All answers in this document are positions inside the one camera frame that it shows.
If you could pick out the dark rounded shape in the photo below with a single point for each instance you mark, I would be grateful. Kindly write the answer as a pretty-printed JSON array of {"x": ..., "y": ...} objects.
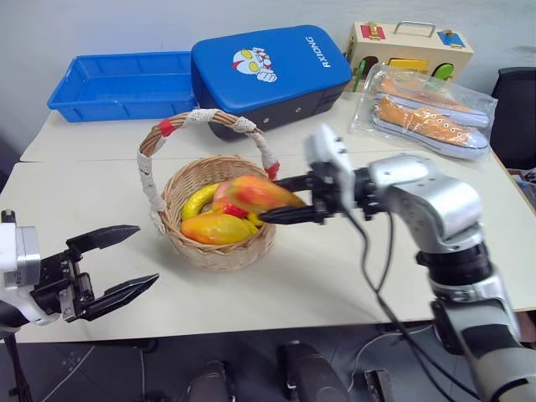
[
  {"x": 312, "y": 372},
  {"x": 211, "y": 383}
]

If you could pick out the orange canvas sneaker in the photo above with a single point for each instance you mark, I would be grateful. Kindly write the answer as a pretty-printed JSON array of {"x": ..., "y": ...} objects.
[
  {"x": 423, "y": 121},
  {"x": 427, "y": 94}
]

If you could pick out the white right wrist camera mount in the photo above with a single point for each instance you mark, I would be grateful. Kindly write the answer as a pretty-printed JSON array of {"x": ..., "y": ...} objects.
[{"x": 331, "y": 146}]

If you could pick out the black office chair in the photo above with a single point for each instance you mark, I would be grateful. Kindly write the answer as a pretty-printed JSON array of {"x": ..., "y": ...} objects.
[{"x": 517, "y": 113}]

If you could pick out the pink toy peach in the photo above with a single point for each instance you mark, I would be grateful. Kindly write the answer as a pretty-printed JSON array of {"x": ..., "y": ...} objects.
[{"x": 222, "y": 192}]

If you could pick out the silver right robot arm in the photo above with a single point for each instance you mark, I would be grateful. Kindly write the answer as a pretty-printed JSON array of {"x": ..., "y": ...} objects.
[{"x": 439, "y": 197}]

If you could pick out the orange yellow toy mango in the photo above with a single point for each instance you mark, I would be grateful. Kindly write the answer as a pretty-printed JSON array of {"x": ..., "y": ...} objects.
[{"x": 218, "y": 229}]

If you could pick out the blue plastic bin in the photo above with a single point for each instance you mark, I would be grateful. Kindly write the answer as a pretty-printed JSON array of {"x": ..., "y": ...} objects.
[{"x": 121, "y": 88}]

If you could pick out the dark flat shape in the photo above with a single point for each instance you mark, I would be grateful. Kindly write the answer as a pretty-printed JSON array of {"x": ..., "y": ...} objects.
[{"x": 379, "y": 385}]

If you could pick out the colourful printed items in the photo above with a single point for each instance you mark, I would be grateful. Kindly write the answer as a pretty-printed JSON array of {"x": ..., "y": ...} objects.
[{"x": 525, "y": 184}]

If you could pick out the orange red toy mango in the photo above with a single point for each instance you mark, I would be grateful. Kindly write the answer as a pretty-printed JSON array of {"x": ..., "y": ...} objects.
[{"x": 259, "y": 193}]

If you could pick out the orange sneakers in plastic bag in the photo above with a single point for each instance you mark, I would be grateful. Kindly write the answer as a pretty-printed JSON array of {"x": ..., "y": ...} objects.
[{"x": 423, "y": 109}]

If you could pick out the yellow toy banana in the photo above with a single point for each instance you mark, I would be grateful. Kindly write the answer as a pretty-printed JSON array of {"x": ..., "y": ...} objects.
[{"x": 196, "y": 203}]

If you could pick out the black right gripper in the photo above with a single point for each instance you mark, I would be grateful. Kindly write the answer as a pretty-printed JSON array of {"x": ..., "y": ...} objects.
[{"x": 323, "y": 197}]

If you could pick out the wooden lock activity box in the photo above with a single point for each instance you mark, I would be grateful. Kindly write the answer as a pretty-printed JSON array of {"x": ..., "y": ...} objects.
[{"x": 414, "y": 48}]

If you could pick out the red orange toy fruit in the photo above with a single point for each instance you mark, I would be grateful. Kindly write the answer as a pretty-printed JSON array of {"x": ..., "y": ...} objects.
[{"x": 228, "y": 207}]

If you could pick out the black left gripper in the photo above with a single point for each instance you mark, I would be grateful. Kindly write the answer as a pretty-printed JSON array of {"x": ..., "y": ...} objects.
[{"x": 54, "y": 285}]

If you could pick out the small yellow toy fruit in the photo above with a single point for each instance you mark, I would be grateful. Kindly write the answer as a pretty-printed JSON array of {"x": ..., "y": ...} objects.
[{"x": 254, "y": 220}]

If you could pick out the black stand legs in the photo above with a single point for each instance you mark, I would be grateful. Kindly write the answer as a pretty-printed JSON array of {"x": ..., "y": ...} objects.
[{"x": 17, "y": 368}]

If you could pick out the blue cartoon hard case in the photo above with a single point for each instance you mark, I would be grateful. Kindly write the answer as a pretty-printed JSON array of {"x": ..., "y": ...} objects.
[{"x": 268, "y": 67}]

